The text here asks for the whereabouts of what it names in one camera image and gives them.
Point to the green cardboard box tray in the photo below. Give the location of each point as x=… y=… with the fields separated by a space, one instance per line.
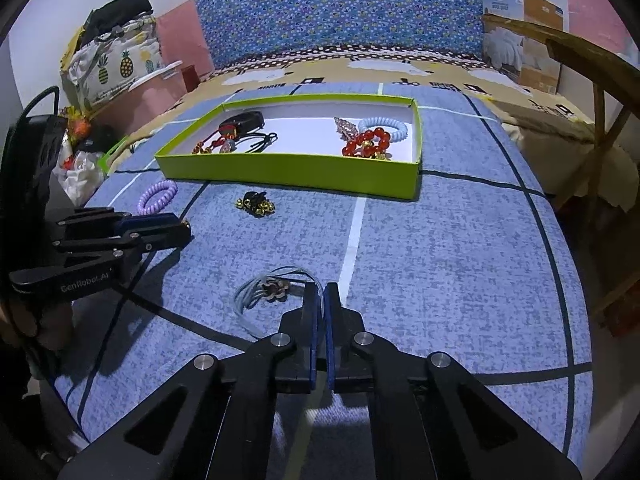
x=300 y=175

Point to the pink storage box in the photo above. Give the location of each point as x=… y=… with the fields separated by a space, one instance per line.
x=150 y=105

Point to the blue checked blanket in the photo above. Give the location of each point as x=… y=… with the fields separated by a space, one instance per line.
x=450 y=260

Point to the orange toy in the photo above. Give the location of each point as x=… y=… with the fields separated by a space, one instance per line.
x=77 y=122

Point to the pineapple print bag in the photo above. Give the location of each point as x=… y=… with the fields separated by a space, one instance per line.
x=120 y=65

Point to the wooden bench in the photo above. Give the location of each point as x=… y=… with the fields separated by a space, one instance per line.
x=580 y=55

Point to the cardboard quilt box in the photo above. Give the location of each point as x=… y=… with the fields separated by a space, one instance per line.
x=540 y=15

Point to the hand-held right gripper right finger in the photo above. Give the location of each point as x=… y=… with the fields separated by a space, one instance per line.
x=330 y=340

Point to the person's left hand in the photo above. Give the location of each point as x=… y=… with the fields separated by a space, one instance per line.
x=50 y=325

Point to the black wristband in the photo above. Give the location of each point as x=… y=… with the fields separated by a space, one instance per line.
x=245 y=120

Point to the silver crystal hair clip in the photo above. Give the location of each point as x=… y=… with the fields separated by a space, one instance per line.
x=346 y=127

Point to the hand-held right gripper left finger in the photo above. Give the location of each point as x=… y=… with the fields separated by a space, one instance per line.
x=313 y=330

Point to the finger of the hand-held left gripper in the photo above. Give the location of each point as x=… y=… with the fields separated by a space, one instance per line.
x=150 y=242
x=100 y=217

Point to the dark red small box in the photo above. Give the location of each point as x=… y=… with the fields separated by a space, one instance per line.
x=190 y=79

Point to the blue floral headboard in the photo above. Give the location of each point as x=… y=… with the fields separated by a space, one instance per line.
x=350 y=5

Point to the black gold bell hair clip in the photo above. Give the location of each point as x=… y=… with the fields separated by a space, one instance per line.
x=257 y=204

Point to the black bag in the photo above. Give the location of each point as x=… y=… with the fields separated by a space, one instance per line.
x=115 y=12

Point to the white crumpled bag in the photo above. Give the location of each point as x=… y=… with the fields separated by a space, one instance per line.
x=80 y=175

